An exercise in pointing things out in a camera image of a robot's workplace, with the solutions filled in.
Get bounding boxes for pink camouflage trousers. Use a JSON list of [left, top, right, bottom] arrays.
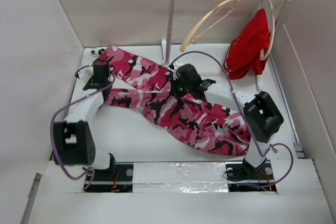
[[93, 45, 251, 156]]

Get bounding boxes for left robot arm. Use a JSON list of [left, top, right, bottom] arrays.
[[50, 65, 117, 180]]

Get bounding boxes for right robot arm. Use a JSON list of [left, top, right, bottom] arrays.
[[169, 63, 284, 179]]

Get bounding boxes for wooden hanger with red garment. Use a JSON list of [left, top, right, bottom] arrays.
[[258, 0, 285, 61]]

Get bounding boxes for red garment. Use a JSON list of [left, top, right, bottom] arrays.
[[223, 8, 270, 80]]

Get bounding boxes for silver tape strip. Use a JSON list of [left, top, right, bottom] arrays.
[[132, 162, 229, 194]]

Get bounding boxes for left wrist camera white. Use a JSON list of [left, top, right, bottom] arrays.
[[75, 65, 93, 83]]

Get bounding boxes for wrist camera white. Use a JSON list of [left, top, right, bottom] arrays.
[[75, 65, 93, 83], [169, 60, 183, 71]]

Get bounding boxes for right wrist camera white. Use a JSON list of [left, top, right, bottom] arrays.
[[169, 60, 183, 71]]

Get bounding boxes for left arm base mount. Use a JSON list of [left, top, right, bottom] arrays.
[[83, 154, 134, 193]]

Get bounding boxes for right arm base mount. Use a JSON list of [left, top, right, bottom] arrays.
[[223, 159, 277, 193]]

